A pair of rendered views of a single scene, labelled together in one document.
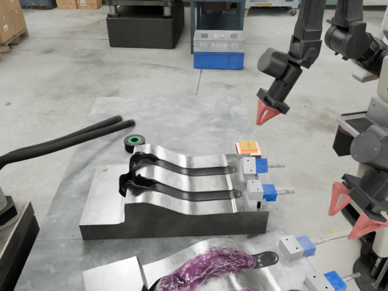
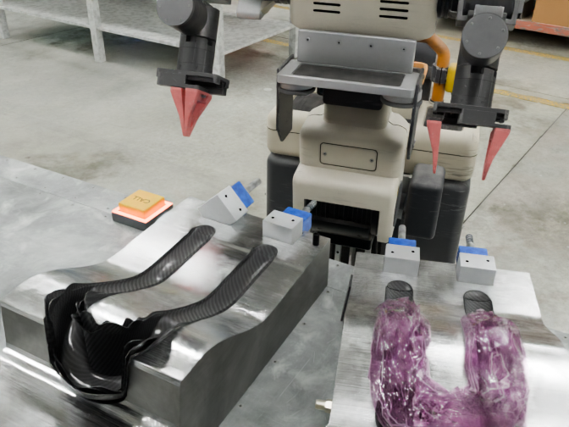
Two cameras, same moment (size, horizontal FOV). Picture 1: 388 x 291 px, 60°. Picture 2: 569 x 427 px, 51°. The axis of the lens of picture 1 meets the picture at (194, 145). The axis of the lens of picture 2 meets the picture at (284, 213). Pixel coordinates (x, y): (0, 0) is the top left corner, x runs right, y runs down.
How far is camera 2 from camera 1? 60 cm
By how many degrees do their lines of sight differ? 50
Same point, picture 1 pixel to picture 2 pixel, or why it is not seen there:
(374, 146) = (499, 28)
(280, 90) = (207, 55)
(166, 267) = (355, 406)
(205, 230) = (278, 337)
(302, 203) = not seen: hidden behind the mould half
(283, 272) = (431, 290)
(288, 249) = (411, 258)
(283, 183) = not seen: hidden behind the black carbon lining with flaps
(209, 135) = (38, 230)
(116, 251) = not seen: outside the picture
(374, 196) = (488, 105)
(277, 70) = (201, 16)
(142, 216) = (207, 386)
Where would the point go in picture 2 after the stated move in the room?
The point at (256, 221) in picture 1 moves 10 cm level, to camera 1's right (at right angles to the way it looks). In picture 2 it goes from (321, 269) to (350, 238)
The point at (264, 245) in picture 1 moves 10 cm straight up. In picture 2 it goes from (374, 283) to (381, 224)
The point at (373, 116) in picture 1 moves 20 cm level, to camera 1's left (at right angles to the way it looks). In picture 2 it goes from (312, 57) to (255, 86)
